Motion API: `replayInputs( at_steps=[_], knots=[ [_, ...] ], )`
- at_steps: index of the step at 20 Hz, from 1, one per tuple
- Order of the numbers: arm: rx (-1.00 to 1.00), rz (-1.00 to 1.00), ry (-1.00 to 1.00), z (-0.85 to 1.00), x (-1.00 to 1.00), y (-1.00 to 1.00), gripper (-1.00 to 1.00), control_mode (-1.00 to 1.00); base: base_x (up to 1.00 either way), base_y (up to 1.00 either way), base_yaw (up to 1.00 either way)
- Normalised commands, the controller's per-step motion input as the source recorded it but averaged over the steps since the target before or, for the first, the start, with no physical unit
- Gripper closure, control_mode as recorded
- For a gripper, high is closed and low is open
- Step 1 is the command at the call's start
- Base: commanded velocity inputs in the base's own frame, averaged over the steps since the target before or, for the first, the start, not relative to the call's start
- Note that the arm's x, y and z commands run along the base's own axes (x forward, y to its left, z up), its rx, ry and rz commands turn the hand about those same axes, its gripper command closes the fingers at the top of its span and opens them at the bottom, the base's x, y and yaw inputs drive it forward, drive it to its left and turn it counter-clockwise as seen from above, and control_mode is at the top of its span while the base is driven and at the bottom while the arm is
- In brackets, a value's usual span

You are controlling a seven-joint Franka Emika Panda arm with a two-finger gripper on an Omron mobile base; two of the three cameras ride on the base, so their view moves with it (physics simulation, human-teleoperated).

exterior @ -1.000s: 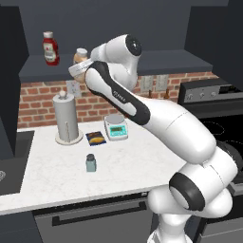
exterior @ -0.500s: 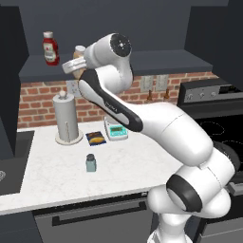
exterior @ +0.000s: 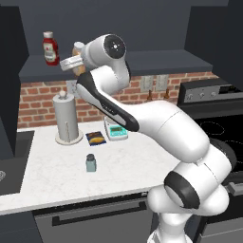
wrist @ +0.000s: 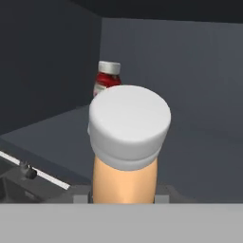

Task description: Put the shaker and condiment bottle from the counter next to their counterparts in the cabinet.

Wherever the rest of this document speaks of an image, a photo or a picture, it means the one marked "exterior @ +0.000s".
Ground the dark sink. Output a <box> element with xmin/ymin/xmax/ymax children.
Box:
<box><xmin>0</xmin><ymin>130</ymin><xmax>35</xmax><ymax>196</ymax></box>

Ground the teal kitchen scale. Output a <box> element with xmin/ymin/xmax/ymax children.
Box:
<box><xmin>103</xmin><ymin>116</ymin><xmax>129</xmax><ymax>141</ymax></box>

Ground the grey paper towel holder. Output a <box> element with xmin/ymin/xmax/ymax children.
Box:
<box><xmin>52</xmin><ymin>90</ymin><xmax>84</xmax><ymax>146</ymax></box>

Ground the blue snack bag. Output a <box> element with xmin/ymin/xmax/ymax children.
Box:
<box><xmin>84</xmin><ymin>130</ymin><xmax>107</xmax><ymax>147</ymax></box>

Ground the dark grey open wall cabinet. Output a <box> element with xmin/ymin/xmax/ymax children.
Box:
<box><xmin>18</xmin><ymin>0</ymin><xmax>215</xmax><ymax>84</ymax></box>

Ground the red ketchup bottle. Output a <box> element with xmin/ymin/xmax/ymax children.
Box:
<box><xmin>43</xmin><ymin>30</ymin><xmax>61</xmax><ymax>66</ymax></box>

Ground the black dishwasher handle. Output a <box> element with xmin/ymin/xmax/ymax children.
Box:
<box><xmin>51</xmin><ymin>200</ymin><xmax>148</xmax><ymax>227</ymax></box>

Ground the dark grey base cabinet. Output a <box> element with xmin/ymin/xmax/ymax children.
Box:
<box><xmin>0</xmin><ymin>211</ymin><xmax>44</xmax><ymax>243</ymax></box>

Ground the dark grey cabinet door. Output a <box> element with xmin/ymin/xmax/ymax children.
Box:
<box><xmin>184</xmin><ymin>0</ymin><xmax>243</xmax><ymax>93</ymax></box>
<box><xmin>0</xmin><ymin>5</ymin><xmax>30</xmax><ymax>161</ymax></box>

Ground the black stove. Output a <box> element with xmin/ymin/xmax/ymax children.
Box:
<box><xmin>176</xmin><ymin>77</ymin><xmax>243</xmax><ymax>243</ymax></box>

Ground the grey shaker with black cap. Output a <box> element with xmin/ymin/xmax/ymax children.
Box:
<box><xmin>84</xmin><ymin>153</ymin><xmax>98</xmax><ymax>173</ymax></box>

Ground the grey oven handle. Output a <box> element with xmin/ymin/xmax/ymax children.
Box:
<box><xmin>227</xmin><ymin>180</ymin><xmax>243</xmax><ymax>196</ymax></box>

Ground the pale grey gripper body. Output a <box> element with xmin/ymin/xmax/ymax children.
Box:
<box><xmin>59</xmin><ymin>55</ymin><xmax>84</xmax><ymax>72</ymax></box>

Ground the tan shaker with white cap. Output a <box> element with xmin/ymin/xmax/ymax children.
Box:
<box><xmin>71</xmin><ymin>41</ymin><xmax>88</xmax><ymax>77</ymax></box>

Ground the grey wall outlet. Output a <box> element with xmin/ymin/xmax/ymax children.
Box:
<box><xmin>155</xmin><ymin>74</ymin><xmax>170</xmax><ymax>92</ymax></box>
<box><xmin>140</xmin><ymin>75</ymin><xmax>156</xmax><ymax>93</ymax></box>
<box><xmin>65</xmin><ymin>79</ymin><xmax>79</xmax><ymax>95</ymax></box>

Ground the dark grey dishwasher front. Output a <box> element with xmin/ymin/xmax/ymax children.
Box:
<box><xmin>32</xmin><ymin>191</ymin><xmax>155</xmax><ymax>243</ymax></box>

